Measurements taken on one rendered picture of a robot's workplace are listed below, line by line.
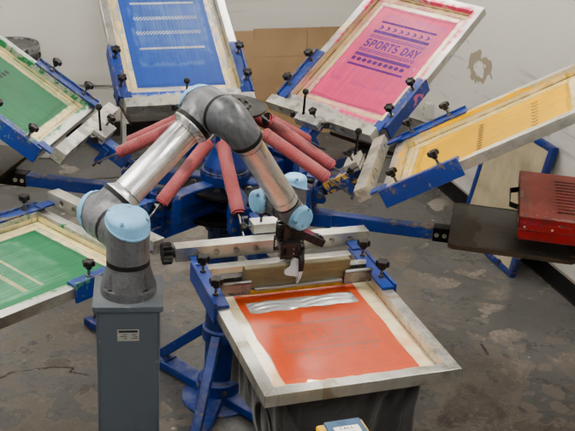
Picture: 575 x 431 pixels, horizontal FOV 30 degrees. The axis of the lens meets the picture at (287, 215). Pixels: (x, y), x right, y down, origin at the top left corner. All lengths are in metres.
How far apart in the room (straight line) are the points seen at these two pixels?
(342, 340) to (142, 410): 0.63
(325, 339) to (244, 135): 0.70
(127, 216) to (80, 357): 2.17
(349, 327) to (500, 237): 0.94
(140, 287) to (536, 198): 1.69
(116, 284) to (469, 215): 1.74
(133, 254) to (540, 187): 1.82
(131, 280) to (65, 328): 2.33
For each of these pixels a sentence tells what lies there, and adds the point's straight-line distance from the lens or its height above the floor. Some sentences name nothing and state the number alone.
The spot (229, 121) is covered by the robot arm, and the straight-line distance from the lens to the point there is 2.91.
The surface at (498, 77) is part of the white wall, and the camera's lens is 6.23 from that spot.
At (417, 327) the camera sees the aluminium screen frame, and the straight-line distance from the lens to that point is 3.27.
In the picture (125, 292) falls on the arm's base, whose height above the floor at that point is 1.23.
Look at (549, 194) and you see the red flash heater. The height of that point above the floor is 1.10.
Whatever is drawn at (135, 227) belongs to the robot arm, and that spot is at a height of 1.41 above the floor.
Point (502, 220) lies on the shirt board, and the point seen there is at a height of 0.95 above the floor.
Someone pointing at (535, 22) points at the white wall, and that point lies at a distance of 5.89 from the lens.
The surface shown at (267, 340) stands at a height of 0.96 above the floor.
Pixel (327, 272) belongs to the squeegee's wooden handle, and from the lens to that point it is 3.47.
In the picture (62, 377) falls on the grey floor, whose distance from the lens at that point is 4.81.
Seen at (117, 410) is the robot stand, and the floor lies 0.87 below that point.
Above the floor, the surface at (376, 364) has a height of 0.96.
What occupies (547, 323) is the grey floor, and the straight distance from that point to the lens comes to 5.51.
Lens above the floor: 2.59
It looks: 24 degrees down
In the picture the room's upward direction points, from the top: 3 degrees clockwise
